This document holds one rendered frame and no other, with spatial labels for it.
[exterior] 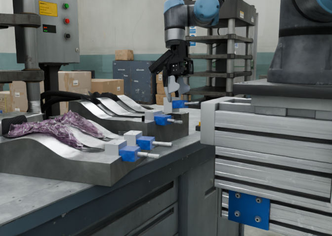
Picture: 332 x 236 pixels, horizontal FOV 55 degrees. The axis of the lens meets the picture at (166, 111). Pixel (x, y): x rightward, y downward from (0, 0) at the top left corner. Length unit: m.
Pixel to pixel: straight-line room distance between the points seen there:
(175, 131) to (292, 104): 0.60
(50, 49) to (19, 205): 1.22
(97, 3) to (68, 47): 7.89
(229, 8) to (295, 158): 4.39
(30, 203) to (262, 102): 0.49
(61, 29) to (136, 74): 6.40
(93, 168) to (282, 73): 0.45
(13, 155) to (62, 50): 1.07
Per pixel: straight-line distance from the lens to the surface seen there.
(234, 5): 4.93
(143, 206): 1.04
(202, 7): 1.01
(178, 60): 1.10
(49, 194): 0.73
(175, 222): 1.24
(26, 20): 1.58
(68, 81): 4.88
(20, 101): 5.54
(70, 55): 1.89
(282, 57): 0.62
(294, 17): 0.63
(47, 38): 1.80
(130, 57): 8.46
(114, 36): 9.25
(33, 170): 0.84
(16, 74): 1.58
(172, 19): 1.15
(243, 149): 0.65
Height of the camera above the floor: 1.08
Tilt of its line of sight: 9 degrees down
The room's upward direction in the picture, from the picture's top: straight up
